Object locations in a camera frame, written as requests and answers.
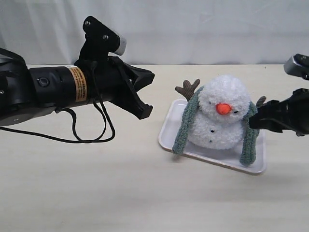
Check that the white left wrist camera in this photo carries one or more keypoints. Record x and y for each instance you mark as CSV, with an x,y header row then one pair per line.
x,y
100,40

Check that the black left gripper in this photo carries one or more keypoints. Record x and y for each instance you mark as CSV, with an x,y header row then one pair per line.
x,y
112,80

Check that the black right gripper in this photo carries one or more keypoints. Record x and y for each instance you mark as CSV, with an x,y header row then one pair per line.
x,y
295,114

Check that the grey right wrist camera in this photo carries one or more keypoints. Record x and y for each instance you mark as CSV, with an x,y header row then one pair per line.
x,y
297,65

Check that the white background curtain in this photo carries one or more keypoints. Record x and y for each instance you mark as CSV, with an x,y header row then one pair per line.
x,y
160,32

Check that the green knitted scarf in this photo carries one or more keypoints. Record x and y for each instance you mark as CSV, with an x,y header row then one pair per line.
x,y
216,120

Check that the white plush snowman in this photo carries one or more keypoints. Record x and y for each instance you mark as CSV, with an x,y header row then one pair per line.
x,y
224,83

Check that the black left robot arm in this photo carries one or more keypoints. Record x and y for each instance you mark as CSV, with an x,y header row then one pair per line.
x,y
27,93

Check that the white rectangular plastic tray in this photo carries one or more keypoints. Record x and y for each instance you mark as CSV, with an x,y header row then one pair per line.
x,y
224,158

